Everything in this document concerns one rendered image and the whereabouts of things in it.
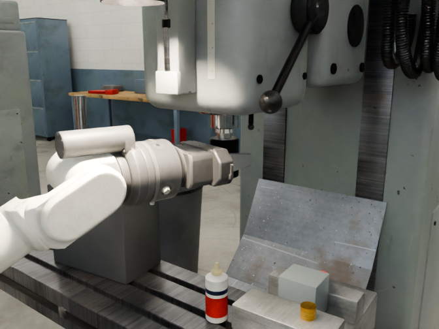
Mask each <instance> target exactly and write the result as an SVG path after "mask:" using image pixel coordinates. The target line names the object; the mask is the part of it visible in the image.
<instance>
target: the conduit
mask: <svg viewBox="0 0 439 329"><path fill-rule="evenodd" d="M409 4H410V0H384V9H383V17H382V18H383V22H382V26H383V27H382V34H381V36H382V37H381V38H382V39H381V55H382V62H383V65H384V67H386V68H387V69H396V68H397V67H399V66H400V67H401V69H402V71H403V73H404V75H405V76H406V77H408V78H409V79H416V78H417V77H419V76H420V75H421V73H422V71H424V72H425V73H432V72H434V75H435V77H436V79H437V80H438V81H439V11H438V17H437V20H435V18H436V16H435V15H436V14H435V12H436V11H435V10H436V0H422V2H421V9H422V10H421V17H420V22H419V23H420V24H419V28H418V29H419V30H418V35H417V36H418V37H417V39H416V40H417V41H416V46H415V51H414V58H412V53H411V49H410V48H411V47H412V43H413V40H414V36H415V35H414V34H415V29H416V28H415V27H416V20H417V14H408V12H409V7H410V6H409ZM435 21H437V22H435ZM435 24H437V25H435ZM435 26H436V28H435ZM394 42H395V43H394ZM394 44H395V45H396V52H395V45H394Z"/></svg>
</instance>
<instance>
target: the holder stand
mask: <svg viewBox="0 0 439 329"><path fill-rule="evenodd" d="M154 203H155V204H154V205H150V203H146V204H140V205H137V206H131V207H129V206H126V205H125V204H124V203H123V204H122V205H121V206H120V208H119V209H118V210H117V211H115V212H114V213H113V214H112V215H111V216H109V217H107V218H106V219H105V220H104V221H102V222H101V223H99V224H98V225H97V226H96V227H94V228H93V229H91V230H90V231H89V232H87V233H86V234H84V235H83V236H82V237H80V238H79V239H77V240H76V241H74V242H73V243H72V244H70V245H69V246H67V247H66V248H64V249H53V250H54V260H55V262H58V263H61V264H64V265H68V266H71V267H73V268H77V269H79V270H83V271H85V272H89V273H91V274H95V275H99V276H101V277H105V278H107V279H111V280H113V281H117V282H119V283H123V284H125V285H126V284H128V283H130V282H132V281H133V280H134V279H136V278H137V277H139V276H141V275H142V274H144V273H145V272H147V271H148V270H150V269H152V268H153V267H154V266H156V265H158V264H159V263H160V262H161V250H160V230H159V201H155V202H154Z"/></svg>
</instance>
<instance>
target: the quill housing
mask: <svg viewBox="0 0 439 329"><path fill-rule="evenodd" d="M142 32H143V49H144V81H145V93H146V98H147V99H148V101H149V102H150V103H151V104H152V105H154V106H155V107H158V108H164V109H171V110H185V111H192V112H206V113H213V114H227V115H234V116H245V115H250V114H256V113H260V112H264V111H262V109H261V108H260V106H259V98H260V96H261V95H262V94H263V93H264V92H266V91H269V90H272V88H273V86H274V84H275V82H276V80H277V78H278V76H279V74H280V72H281V70H282V68H283V66H284V64H285V62H286V60H287V58H288V56H289V54H290V52H291V50H292V48H293V46H294V44H295V42H296V40H297V38H298V36H299V33H298V32H297V30H296V29H295V28H294V26H293V23H292V20H291V0H195V54H196V92H194V93H189V94H181V95H169V94H158V93H156V78H155V72H156V71H158V70H157V30H156V9H155V6H148V7H142ZM307 53H308V37H307V39H306V42H305V43H304V46H303V47H302V50H301V52H300V54H299V56H298V58H297V60H296V62H295V64H294V66H293V68H292V70H291V72H290V74H289V76H288V78H287V80H286V82H285V85H284V87H283V89H282V91H281V93H280V95H281V97H282V101H283V103H282V107H281V108H280V109H282V108H289V107H292V106H295V105H296V104H298V103H300V102H301V101H302V99H303V98H304V95H305V91H306V79H307V73H306V68H307Z"/></svg>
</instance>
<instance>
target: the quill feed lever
mask: <svg viewBox="0 0 439 329"><path fill-rule="evenodd" d="M328 16H329V0H291V20H292V23H293V26H294V28H295V29H296V30H297V32H298V33H299V36H298V38H297V40H296V42H295V44H294V46H293V48H292V50H291V52H290V54H289V56H288V58H287V60H286V62H285V64H284V66H283V68H282V70H281V72H280V74H279V76H278V78H277V80H276V82H275V84H274V86H273V88H272V90H269V91H266V92H264V93H263V94H262V95H261V96H260V98H259V106H260V108H261V109H262V111H264V113H267V114H275V113H276V112H278V111H279V110H280V108H281V107H282V103H283V101H282V97H281V95H280V93H281V91H282V89H283V87H284V85H285V82H286V80H287V78H288V76H289V74H290V72H291V70H292V68H293V66H294V64H295V62H296V60H297V58H298V56H299V54H300V52H301V50H302V47H303V46H304V43H305V42H306V39H307V37H308V35H317V34H319V33H321V32H322V30H323V29H324V27H325V26H326V23H327V20H328Z"/></svg>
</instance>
